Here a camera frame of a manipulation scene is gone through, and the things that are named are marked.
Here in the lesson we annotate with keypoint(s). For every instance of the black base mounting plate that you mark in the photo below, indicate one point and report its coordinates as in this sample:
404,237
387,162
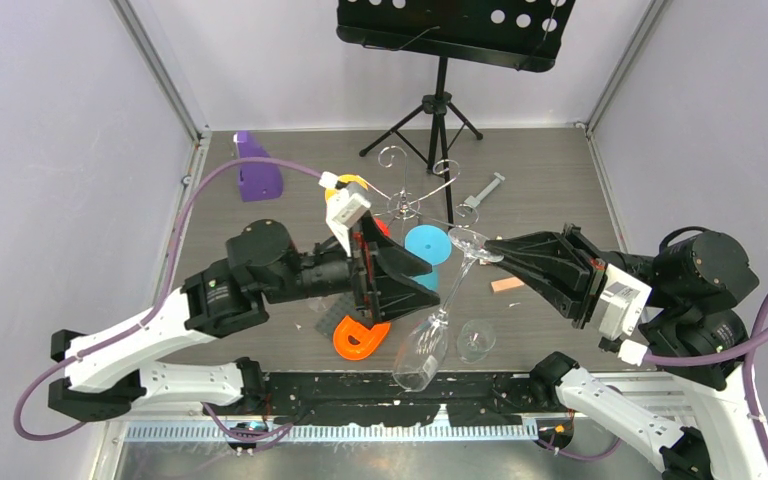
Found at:
469,398

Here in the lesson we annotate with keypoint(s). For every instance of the purple plastic stand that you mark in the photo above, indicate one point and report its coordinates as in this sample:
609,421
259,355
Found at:
256,181

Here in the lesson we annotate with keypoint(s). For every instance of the grey studded building plate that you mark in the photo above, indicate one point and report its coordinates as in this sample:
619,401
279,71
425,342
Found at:
344,306

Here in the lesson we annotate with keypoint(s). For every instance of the pink eraser block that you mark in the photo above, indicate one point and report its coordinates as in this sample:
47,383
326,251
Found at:
506,284

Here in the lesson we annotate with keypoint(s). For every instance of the blue plastic wine glass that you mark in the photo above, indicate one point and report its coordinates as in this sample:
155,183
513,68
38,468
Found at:
432,245

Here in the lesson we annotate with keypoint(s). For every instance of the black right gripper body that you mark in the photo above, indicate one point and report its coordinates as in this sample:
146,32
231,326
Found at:
595,262

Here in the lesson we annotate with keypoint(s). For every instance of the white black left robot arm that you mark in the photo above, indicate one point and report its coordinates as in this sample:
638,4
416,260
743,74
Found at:
109,373

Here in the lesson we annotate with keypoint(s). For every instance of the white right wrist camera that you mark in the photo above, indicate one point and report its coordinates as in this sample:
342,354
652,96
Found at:
619,307

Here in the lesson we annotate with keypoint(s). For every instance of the black music stand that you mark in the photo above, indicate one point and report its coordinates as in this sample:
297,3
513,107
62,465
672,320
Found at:
525,36

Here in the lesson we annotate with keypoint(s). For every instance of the red plastic wine glass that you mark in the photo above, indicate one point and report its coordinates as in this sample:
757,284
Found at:
382,226

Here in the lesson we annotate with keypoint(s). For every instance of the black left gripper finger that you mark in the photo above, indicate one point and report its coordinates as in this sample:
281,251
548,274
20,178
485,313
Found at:
391,254
393,298

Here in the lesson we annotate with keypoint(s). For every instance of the yellow plastic wine glass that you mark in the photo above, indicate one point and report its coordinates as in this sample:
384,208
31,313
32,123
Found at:
342,182

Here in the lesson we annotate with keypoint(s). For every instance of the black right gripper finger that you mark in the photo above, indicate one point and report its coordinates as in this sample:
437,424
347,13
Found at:
534,250
564,291

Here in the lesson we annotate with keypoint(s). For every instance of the chrome wine glass rack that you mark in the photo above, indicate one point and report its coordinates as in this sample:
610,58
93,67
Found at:
404,203

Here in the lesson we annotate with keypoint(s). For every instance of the clear wine glass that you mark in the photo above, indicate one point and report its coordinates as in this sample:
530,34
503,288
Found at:
423,352
475,340

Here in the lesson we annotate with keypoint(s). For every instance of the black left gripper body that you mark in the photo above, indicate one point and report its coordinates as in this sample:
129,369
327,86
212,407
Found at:
363,286

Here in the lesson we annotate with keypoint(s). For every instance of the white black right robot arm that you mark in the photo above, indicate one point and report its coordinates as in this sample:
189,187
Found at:
675,310

